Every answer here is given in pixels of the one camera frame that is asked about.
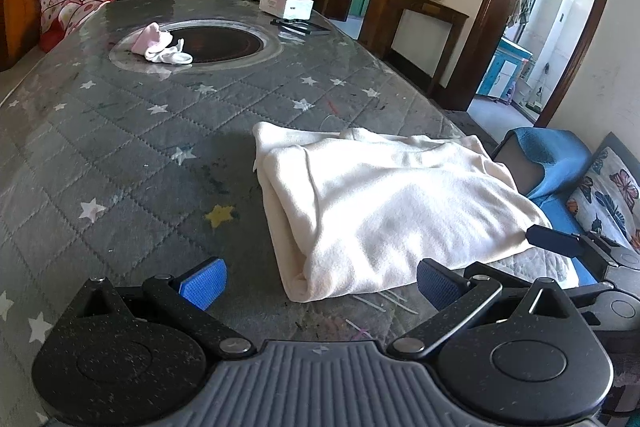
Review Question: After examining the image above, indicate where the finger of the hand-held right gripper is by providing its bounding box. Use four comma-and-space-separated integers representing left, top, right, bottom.
526, 224, 586, 258

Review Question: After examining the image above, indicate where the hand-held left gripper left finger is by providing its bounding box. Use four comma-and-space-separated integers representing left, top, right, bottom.
70, 257, 257, 357

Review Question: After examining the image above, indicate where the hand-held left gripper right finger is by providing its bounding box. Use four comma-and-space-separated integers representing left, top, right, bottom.
387, 258, 581, 358

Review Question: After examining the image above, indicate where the cream white garment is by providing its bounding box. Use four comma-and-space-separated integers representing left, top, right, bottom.
252, 121, 553, 304

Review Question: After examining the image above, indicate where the butterfly print pillow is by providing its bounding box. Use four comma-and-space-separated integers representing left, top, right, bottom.
567, 146, 640, 253

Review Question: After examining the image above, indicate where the blue fabric cushion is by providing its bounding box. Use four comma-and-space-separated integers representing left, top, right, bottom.
492, 127, 596, 228

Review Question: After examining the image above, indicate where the blue cabinet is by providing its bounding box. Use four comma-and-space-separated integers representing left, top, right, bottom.
477, 36, 535, 100

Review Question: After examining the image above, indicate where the white sock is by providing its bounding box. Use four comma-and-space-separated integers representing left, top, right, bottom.
145, 39, 193, 66

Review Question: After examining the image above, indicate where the round dark table inset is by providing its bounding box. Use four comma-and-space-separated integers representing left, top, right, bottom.
109, 19, 285, 70

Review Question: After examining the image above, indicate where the pink cloth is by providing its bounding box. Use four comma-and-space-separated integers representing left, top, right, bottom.
131, 23, 173, 56

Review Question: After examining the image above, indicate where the black flat case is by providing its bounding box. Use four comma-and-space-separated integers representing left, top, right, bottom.
270, 18, 332, 38

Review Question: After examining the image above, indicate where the dark wooden sideboard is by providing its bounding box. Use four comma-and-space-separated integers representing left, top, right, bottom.
325, 0, 471, 95

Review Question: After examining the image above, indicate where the wooden door frame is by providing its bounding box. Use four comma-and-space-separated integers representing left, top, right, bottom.
467, 0, 630, 128

